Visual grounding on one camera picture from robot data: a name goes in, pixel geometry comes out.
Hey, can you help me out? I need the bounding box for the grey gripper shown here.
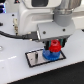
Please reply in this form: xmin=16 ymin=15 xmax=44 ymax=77
xmin=37 ymin=22 xmax=75 ymax=50

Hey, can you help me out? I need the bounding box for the blue gear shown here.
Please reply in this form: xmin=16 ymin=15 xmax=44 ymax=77
xmin=42 ymin=50 xmax=60 ymax=61

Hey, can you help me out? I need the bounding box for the red gear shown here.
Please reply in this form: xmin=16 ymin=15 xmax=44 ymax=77
xmin=49 ymin=40 xmax=61 ymax=52

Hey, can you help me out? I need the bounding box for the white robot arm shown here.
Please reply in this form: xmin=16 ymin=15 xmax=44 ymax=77
xmin=17 ymin=0 xmax=82 ymax=43

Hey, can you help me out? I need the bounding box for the left metal peg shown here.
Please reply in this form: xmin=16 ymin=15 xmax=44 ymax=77
xmin=33 ymin=52 xmax=38 ymax=61

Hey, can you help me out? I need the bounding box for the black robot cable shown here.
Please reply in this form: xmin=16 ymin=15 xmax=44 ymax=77
xmin=0 ymin=30 xmax=40 ymax=41

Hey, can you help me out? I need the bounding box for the black framed peg base plate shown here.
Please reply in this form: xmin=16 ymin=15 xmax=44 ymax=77
xmin=25 ymin=49 xmax=66 ymax=67

